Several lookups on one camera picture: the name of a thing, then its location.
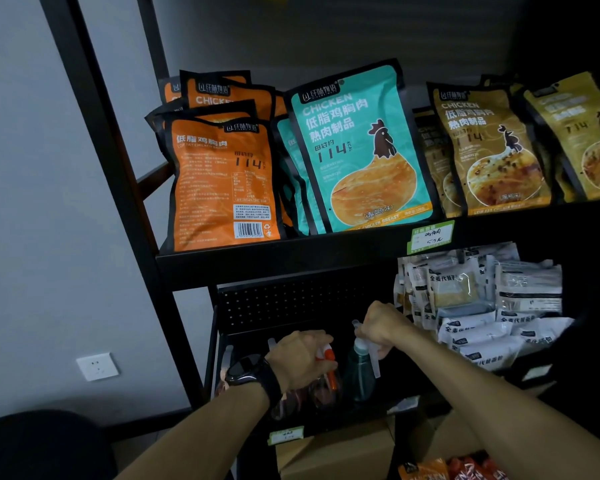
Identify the person's right hand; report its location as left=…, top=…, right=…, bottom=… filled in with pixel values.
left=354, top=301, right=419, bottom=360

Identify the person's left hand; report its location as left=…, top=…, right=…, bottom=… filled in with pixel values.
left=265, top=330, right=339, bottom=394

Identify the spray bottle with orange trigger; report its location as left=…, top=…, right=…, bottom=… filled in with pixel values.
left=307, top=345, right=343, bottom=410

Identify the teal spray bottle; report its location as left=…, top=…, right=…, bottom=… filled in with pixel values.
left=346, top=320, right=384, bottom=403

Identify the person's left forearm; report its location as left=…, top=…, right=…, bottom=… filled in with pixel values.
left=115, top=382, right=281, bottom=480

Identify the person's right forearm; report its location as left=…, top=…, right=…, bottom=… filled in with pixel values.
left=399, top=321, right=600, bottom=480

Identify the black wrist watch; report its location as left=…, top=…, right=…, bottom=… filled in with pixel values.
left=224, top=354, right=284, bottom=408

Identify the white shelf label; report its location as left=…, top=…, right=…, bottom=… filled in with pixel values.
left=521, top=363, right=554, bottom=382
left=386, top=395, right=422, bottom=415

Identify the black metal shelf rack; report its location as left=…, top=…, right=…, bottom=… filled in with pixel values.
left=38, top=0, right=600, bottom=480

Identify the small green price label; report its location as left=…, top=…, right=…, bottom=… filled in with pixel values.
left=267, top=426, right=305, bottom=446

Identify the green shelf price label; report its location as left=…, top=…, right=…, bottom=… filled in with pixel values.
left=407, top=220, right=455, bottom=256

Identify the large cardboard box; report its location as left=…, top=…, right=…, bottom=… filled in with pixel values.
left=275, top=419, right=397, bottom=480

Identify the pile of white food packets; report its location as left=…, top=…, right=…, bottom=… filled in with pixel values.
left=393, top=242, right=575, bottom=372

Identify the orange snack packet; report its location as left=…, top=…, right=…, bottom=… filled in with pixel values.
left=397, top=458, right=451, bottom=480

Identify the yellow chicken packet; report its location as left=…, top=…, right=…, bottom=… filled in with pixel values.
left=426, top=82, right=552, bottom=216
left=413, top=108, right=463, bottom=219
left=522, top=71, right=600, bottom=202

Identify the red snack packet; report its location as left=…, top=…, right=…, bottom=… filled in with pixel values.
left=447, top=456, right=510, bottom=480

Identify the large teal chicken packet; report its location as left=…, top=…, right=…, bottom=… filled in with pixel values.
left=284, top=59, right=440, bottom=234

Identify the large orange chicken packet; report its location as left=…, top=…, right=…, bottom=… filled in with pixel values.
left=163, top=117, right=285, bottom=253

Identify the black chair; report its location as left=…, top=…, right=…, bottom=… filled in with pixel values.
left=0, top=409, right=118, bottom=480

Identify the white wall socket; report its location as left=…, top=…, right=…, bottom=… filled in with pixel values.
left=76, top=352, right=120, bottom=382

